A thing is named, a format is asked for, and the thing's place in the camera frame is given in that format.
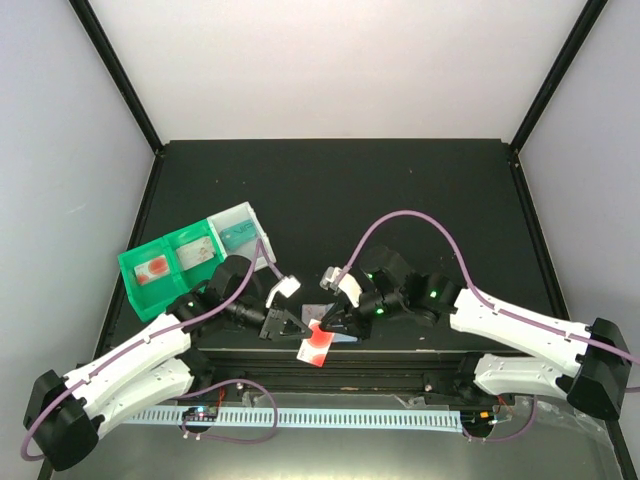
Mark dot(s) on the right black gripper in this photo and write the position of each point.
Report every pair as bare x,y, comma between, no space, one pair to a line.
362,326

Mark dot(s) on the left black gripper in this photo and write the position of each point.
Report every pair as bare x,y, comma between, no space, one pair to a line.
274,322

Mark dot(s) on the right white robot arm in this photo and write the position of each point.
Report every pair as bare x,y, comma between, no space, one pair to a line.
587,365

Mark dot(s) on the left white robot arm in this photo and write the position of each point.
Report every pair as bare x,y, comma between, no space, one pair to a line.
68,414

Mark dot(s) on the teal VIP card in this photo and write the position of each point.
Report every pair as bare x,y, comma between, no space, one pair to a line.
237,235

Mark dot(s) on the white floral card in bin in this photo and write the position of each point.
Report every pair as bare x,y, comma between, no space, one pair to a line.
196,252

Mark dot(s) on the red circle card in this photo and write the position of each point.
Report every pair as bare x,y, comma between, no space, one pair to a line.
151,270

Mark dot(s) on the clear white bin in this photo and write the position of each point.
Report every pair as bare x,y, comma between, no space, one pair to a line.
236,214

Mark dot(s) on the small circuit board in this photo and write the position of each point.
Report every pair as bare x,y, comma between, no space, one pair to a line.
200,414

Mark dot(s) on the green divided bin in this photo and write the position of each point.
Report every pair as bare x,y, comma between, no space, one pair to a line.
150,300

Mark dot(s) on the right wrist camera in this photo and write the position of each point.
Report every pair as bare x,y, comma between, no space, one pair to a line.
340,281

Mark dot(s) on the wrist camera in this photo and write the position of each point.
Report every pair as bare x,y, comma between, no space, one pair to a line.
340,281
285,287

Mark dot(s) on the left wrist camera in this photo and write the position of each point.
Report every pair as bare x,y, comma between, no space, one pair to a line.
285,287

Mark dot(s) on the black aluminium rail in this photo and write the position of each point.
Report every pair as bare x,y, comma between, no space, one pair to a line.
344,371

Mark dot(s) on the white slotted cable duct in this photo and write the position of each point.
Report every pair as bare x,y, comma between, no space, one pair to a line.
308,418

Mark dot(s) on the left black frame post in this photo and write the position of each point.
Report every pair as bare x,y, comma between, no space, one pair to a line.
92,26

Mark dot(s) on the black frame post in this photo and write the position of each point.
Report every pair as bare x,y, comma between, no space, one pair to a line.
572,45
92,26

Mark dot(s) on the right black frame post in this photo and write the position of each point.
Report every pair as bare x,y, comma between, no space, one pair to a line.
572,45

